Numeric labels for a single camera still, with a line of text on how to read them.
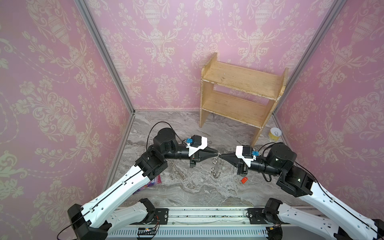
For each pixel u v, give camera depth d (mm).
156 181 833
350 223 399
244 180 858
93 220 377
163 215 744
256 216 730
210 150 532
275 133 999
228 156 528
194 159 497
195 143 438
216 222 730
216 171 530
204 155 507
